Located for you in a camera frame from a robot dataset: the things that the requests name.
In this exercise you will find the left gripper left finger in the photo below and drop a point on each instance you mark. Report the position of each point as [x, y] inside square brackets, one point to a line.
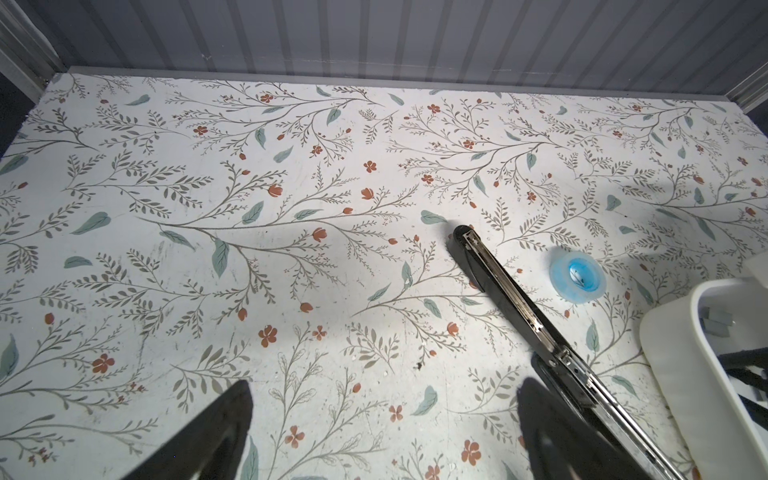
[208, 447]

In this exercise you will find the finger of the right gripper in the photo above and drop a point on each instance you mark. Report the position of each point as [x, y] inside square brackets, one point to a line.
[738, 365]

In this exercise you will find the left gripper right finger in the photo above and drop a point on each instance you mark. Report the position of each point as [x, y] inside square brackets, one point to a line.
[560, 445]

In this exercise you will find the black stapler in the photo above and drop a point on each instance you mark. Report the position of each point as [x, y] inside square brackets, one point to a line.
[556, 362]

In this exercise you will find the white plastic tray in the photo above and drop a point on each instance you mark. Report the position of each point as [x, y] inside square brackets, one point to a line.
[682, 341]

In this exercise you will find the blue tape roll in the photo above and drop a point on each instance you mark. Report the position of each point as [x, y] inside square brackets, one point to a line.
[577, 277]

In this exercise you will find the floral table mat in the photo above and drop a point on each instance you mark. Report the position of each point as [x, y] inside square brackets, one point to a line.
[162, 239]

